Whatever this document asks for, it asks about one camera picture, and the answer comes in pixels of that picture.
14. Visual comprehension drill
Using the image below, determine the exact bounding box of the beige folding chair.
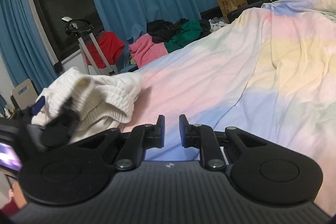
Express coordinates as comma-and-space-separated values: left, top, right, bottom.
10, 79, 38, 110

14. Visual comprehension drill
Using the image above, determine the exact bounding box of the red garment on rack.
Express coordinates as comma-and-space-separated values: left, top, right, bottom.
87, 31, 125, 69

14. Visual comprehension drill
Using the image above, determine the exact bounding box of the dark red sleeve forearm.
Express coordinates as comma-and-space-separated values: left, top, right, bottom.
1, 200, 19, 217

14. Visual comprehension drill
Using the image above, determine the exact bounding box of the pink garment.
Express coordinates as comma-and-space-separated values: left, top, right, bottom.
129, 34, 168, 68

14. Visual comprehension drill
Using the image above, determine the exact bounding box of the white metal drying rack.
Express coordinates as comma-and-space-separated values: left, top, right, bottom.
61, 16, 120, 76

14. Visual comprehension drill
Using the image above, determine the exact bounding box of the brown paper bag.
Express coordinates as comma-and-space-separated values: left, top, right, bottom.
217, 0, 248, 23

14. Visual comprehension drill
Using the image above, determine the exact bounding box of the black garment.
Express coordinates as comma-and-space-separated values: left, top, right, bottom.
147, 18, 189, 44

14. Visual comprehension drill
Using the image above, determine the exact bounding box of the pastel rainbow bed sheet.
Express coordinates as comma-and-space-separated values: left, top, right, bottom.
123, 0, 335, 215

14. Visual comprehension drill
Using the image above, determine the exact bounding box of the green garment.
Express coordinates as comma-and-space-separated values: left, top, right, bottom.
165, 19, 211, 53

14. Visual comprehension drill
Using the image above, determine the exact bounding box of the white knit zip jacket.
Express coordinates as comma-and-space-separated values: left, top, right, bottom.
31, 67, 143, 143

